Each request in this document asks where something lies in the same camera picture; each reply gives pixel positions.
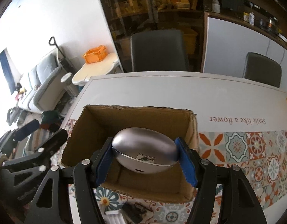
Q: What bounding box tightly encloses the silver egg-shaped case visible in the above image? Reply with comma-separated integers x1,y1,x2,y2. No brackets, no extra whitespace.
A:
112,127,178,174

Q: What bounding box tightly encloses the white battery charger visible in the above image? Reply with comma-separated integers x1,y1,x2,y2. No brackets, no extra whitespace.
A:
104,209,126,224

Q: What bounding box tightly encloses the brown cardboard box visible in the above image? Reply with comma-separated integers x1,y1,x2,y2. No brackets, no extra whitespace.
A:
61,105,199,203

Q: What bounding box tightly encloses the patterned table runner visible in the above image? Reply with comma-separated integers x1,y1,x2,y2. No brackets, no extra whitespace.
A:
50,118,287,224

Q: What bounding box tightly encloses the black rectangular device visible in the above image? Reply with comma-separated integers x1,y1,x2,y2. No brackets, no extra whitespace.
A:
121,202,154,224

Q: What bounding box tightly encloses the grey sofa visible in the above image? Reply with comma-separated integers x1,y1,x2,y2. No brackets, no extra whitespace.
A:
18,49,66,113

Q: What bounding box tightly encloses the white cylindrical air purifier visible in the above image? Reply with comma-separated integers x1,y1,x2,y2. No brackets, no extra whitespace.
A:
61,72,79,98

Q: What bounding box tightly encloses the upright vacuum cleaner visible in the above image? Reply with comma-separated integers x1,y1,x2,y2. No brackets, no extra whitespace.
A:
48,36,77,75

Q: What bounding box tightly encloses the cream side table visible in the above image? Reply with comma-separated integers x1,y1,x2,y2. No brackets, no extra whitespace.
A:
72,53,119,86

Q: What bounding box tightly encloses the orange plastic crate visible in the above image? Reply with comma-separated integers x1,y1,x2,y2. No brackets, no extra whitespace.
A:
83,46,108,64

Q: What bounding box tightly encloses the dark dining chair right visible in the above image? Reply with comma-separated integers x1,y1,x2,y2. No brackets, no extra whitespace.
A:
243,52,282,88

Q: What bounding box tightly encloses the dark dining chair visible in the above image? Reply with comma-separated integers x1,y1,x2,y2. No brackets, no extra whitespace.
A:
243,52,282,88
130,29,189,72

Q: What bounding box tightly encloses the dark dining chair left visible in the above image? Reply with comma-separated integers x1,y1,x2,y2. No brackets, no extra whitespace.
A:
130,29,189,72

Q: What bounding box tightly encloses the dark glass display cabinet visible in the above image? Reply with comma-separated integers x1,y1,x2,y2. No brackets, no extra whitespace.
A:
100,0,205,72

